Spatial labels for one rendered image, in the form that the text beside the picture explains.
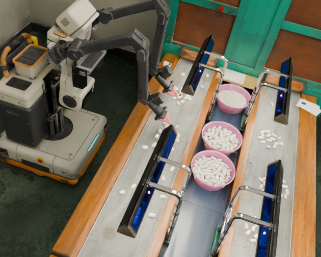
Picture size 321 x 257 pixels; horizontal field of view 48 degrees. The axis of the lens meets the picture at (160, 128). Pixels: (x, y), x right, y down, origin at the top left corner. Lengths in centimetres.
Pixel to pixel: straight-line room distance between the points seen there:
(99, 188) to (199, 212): 57
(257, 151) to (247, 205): 43
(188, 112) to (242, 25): 75
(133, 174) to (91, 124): 100
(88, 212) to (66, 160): 89
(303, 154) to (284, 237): 64
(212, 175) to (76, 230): 83
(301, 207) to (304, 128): 67
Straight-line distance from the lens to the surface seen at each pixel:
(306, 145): 254
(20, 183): 298
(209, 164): 221
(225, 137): 239
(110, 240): 184
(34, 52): 262
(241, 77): 285
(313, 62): 284
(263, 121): 259
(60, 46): 207
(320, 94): 299
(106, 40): 191
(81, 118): 299
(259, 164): 230
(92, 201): 191
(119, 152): 211
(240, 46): 280
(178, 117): 241
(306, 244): 207
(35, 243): 269
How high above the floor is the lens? 238
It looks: 45 degrees down
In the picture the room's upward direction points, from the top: 11 degrees clockwise
